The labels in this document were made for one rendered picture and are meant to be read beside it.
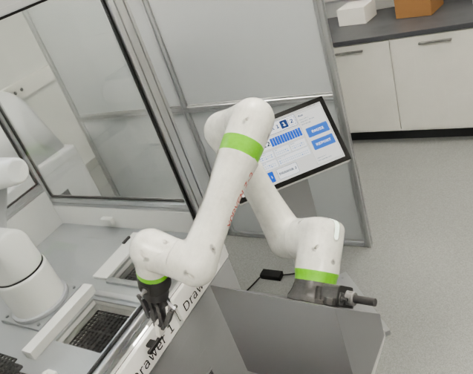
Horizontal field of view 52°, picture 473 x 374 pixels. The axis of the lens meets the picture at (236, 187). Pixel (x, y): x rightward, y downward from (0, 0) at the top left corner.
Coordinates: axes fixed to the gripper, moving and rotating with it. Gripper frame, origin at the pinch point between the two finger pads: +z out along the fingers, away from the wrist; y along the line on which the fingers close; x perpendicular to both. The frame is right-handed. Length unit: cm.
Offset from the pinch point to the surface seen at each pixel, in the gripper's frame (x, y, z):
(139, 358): -4.9, -5.6, 14.4
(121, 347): -7.6, -9.8, 7.6
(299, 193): 97, 11, 15
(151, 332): 3.4, -6.6, 11.7
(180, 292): 22.0, -6.5, 11.9
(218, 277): 45, -3, 26
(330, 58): 155, 2, -25
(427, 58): 284, 40, 18
